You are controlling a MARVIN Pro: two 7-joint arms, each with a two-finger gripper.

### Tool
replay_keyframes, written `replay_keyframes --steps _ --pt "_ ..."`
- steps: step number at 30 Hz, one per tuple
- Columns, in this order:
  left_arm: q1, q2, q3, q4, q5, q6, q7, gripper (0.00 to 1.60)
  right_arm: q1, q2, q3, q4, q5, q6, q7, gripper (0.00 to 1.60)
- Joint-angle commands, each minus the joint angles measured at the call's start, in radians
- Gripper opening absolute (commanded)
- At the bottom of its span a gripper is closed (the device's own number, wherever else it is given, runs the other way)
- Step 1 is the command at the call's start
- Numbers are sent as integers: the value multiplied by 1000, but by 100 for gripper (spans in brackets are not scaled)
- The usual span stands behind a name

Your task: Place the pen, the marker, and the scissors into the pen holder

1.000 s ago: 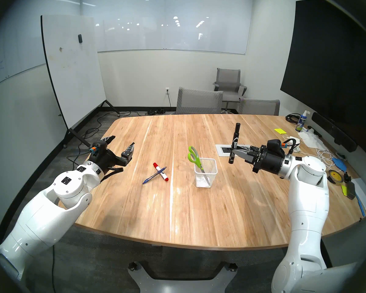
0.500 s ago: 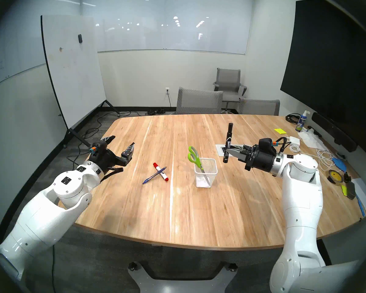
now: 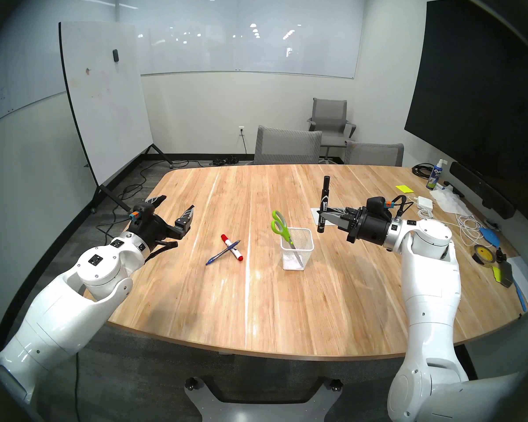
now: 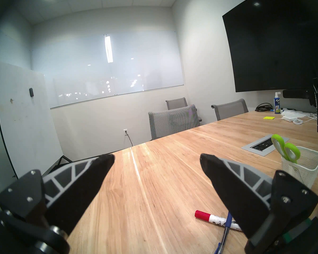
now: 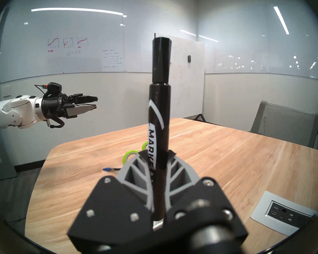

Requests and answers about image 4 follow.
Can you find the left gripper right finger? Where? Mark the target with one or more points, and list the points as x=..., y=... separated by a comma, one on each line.
x=235, y=192

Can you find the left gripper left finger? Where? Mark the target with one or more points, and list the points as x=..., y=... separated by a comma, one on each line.
x=69, y=192

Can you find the red capped whiteboard marker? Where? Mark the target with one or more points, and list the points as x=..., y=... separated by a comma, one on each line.
x=209, y=217

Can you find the blue ballpoint pen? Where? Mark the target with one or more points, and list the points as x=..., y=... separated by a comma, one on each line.
x=225, y=235

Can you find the white mesh pen holder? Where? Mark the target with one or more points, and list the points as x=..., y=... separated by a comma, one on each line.
x=311, y=163

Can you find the silver table power outlet panel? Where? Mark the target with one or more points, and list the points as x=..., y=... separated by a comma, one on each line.
x=247, y=147

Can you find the yellow sticky note pad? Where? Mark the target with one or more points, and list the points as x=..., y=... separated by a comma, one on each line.
x=269, y=118

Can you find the grey mesh office chair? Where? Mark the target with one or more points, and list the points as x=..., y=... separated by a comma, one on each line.
x=175, y=122
x=232, y=109

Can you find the rolling white whiteboard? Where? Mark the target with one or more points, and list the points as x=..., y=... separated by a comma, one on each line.
x=26, y=118

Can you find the whiteboard cleaner spray bottle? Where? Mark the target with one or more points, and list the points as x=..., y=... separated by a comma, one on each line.
x=277, y=104

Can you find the grey office chair with armrests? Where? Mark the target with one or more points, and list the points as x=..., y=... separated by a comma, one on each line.
x=176, y=103

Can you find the small black whiteboard eraser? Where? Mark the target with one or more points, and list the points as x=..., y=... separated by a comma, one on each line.
x=31, y=92

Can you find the black video sound bar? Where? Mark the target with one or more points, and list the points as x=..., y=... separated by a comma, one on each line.
x=296, y=94

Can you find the large black wall screen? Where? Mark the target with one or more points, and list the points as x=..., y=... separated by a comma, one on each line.
x=273, y=44

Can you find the wide glass wall whiteboard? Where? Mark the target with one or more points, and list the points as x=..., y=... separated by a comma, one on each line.
x=148, y=60

